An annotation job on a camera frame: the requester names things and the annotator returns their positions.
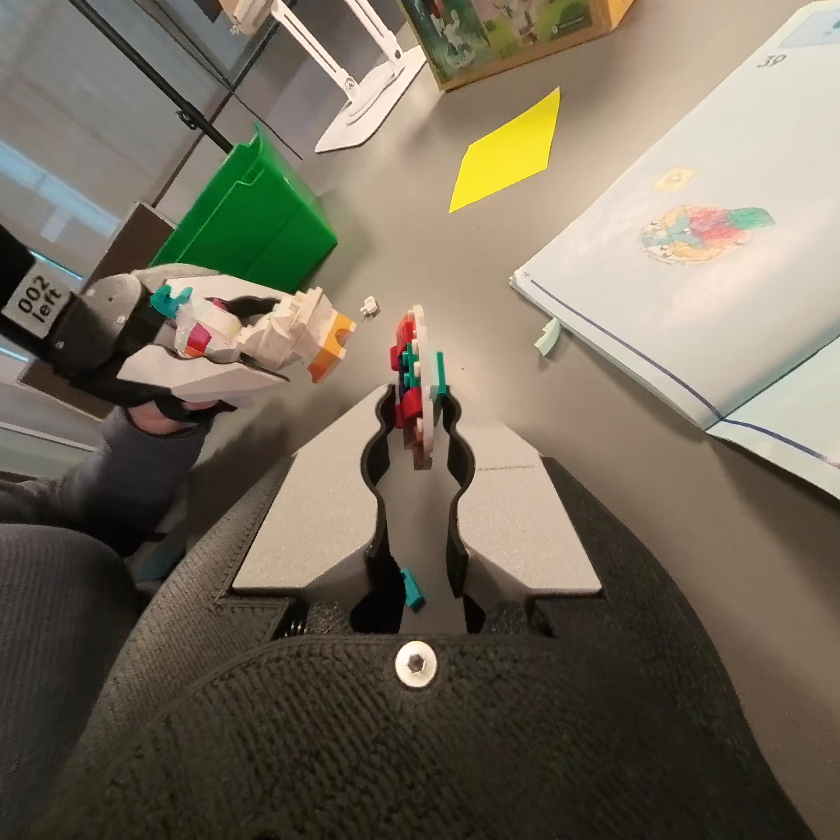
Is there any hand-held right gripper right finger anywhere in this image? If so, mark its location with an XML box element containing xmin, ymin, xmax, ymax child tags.
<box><xmin>446</xmin><ymin>387</ymin><xmax>603</xmax><ymax>619</ymax></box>

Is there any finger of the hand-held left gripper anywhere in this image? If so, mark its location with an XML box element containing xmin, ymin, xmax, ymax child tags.
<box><xmin>113</xmin><ymin>341</ymin><xmax>293</xmax><ymax>403</ymax></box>
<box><xmin>84</xmin><ymin>262</ymin><xmax>309</xmax><ymax>322</ymax></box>

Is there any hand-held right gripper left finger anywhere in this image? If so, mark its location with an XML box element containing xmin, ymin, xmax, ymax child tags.
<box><xmin>233</xmin><ymin>384</ymin><xmax>409</xmax><ymax>616</ymax></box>

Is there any white lego bird body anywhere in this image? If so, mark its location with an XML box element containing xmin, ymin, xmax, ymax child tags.
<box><xmin>150</xmin><ymin>287</ymin><xmax>358</xmax><ymax>385</ymax></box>

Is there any round colourful lego tail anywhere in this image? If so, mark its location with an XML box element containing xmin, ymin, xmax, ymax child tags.
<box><xmin>388</xmin><ymin>305</ymin><xmax>454</xmax><ymax>472</ymax></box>

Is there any person's left forearm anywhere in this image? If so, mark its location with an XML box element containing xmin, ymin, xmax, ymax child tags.
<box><xmin>0</xmin><ymin>410</ymin><xmax>214</xmax><ymax>559</ymax></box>

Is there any open lego instruction booklet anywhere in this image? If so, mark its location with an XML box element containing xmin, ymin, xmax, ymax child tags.
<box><xmin>508</xmin><ymin>0</ymin><xmax>840</xmax><ymax>501</ymax></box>

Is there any colourful lego set box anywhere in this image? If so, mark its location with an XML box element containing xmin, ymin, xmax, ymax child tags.
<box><xmin>399</xmin><ymin>0</ymin><xmax>637</xmax><ymax>91</ymax></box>

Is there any large window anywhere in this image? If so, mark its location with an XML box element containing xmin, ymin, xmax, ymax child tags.
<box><xmin>0</xmin><ymin>0</ymin><xmax>231</xmax><ymax>460</ymax></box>

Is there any green plastic bin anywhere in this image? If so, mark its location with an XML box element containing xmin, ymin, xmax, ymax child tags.
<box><xmin>150</xmin><ymin>121</ymin><xmax>339</xmax><ymax>296</ymax></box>

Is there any person's grey clothing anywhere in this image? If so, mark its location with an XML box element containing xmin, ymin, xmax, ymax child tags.
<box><xmin>0</xmin><ymin>525</ymin><xmax>142</xmax><ymax>840</ymax></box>

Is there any white stand with wooden board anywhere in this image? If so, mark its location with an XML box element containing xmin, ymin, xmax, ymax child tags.
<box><xmin>217</xmin><ymin>0</ymin><xmax>429</xmax><ymax>154</ymax></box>

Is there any yellow paper sheet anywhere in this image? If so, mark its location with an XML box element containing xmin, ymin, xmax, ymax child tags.
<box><xmin>448</xmin><ymin>87</ymin><xmax>562</xmax><ymax>215</ymax></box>

